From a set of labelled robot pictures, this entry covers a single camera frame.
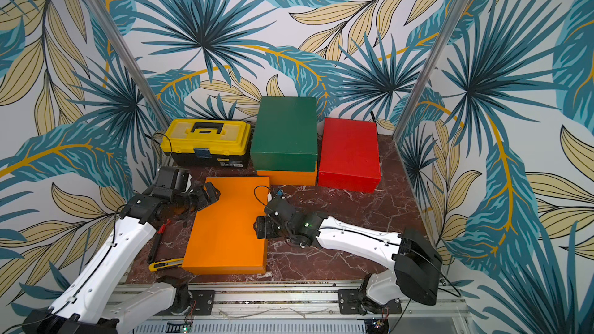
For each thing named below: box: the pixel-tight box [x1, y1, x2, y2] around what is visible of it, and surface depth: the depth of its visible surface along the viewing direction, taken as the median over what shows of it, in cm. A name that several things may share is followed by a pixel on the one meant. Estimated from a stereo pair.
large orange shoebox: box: [181, 176, 270, 276], surface depth 76 cm
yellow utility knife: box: [148, 257, 185, 273], surface depth 80 cm
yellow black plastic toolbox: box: [160, 118, 252, 169], surface depth 99 cm
